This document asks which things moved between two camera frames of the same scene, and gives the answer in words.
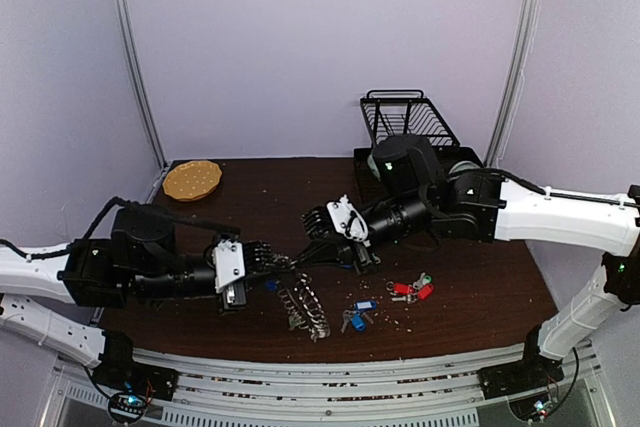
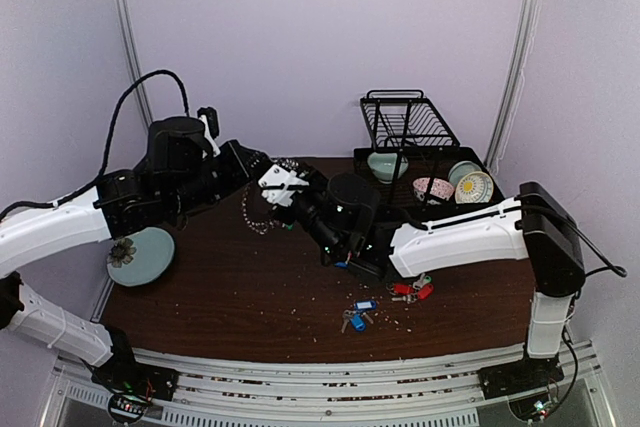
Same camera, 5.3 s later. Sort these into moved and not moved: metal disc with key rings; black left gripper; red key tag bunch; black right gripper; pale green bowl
Moved: black right gripper; black left gripper; metal disc with key rings
Not moved: red key tag bunch; pale green bowl
